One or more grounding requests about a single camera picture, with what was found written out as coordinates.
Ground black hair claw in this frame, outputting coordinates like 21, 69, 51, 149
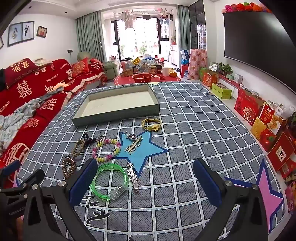
83, 134, 97, 147

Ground row of colourful balls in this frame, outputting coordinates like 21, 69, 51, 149
221, 1, 273, 14

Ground blue star sticker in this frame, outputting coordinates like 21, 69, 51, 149
112, 130, 169, 178

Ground double photo frame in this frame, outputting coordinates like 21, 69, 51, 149
7, 21, 35, 47

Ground beige braided hair tie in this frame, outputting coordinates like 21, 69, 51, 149
72, 139, 85, 156

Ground yellow hair tie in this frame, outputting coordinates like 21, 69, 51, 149
142, 118, 162, 132

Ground green translucent bangle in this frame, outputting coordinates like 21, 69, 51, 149
90, 163, 128, 201

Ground red plastic basket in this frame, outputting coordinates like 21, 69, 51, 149
132, 73, 154, 83

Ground clear snack jar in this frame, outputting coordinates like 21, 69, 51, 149
120, 60, 134, 77

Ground grey checked blanket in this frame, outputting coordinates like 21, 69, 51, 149
16, 81, 285, 241

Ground grey shallow tray box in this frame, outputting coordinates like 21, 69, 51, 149
71, 83, 161, 128

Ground green cardboard box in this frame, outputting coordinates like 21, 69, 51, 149
211, 83, 233, 100

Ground red lettered pillow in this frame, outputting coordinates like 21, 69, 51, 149
4, 58, 39, 88

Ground silver hair clip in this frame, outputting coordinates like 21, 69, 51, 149
126, 162, 139, 192

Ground brown spiral hair tie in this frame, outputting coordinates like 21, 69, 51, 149
61, 155, 77, 180

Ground wall television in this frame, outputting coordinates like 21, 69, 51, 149
223, 11, 295, 81

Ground pink star sticker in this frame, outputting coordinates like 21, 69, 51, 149
224, 158, 284, 229

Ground grey twisted cloth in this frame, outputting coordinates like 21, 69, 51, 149
40, 83, 70, 103

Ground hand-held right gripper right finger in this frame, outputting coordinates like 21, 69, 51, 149
193, 158, 275, 241

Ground red patterned cushion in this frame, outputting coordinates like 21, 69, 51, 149
71, 57, 90, 77

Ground small red picture frame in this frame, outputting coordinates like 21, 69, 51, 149
36, 26, 48, 38

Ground pale green armchair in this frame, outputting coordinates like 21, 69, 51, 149
77, 51, 120, 80

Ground red television shelf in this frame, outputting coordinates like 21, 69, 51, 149
217, 73, 296, 98

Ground round red rug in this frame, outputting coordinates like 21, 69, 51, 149
114, 73, 181, 87

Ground red patterned wrapped box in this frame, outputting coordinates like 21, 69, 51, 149
187, 48, 208, 80

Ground hanging laundry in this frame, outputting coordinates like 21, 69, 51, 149
120, 8, 174, 29

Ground green curtain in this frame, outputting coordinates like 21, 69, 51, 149
75, 11, 103, 62
176, 4, 191, 68

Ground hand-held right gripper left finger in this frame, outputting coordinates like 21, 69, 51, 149
22, 158, 99, 241

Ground red covered sofa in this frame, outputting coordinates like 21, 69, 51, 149
0, 57, 109, 187

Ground pink yellow beaded bracelet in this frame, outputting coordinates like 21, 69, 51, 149
92, 138, 122, 163

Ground light blue floral cloth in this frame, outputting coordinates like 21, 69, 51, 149
0, 98, 42, 151

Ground red lettered gift box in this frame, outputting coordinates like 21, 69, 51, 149
268, 133, 296, 172

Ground large red gift box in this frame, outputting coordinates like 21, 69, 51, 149
234, 89, 265, 126

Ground yellow gift box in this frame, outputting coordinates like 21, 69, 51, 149
250, 117, 277, 152

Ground wooden hair clip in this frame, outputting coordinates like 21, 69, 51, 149
124, 136, 144, 154

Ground red white snack box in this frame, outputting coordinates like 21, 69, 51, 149
258, 102, 286, 136

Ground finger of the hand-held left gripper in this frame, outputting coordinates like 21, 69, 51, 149
0, 160, 22, 179
14, 169, 45, 189

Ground potted green plant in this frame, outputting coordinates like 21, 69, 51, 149
218, 62, 233, 75

